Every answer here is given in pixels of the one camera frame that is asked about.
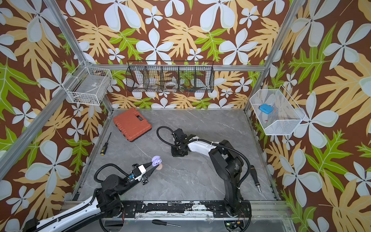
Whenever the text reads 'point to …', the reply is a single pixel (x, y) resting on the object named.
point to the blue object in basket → (266, 108)
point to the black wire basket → (170, 76)
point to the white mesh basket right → (277, 112)
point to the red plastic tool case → (132, 124)
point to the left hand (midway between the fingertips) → (156, 160)
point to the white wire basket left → (89, 85)
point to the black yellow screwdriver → (105, 146)
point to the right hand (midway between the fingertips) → (171, 153)
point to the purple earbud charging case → (156, 160)
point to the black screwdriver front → (157, 222)
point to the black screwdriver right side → (253, 172)
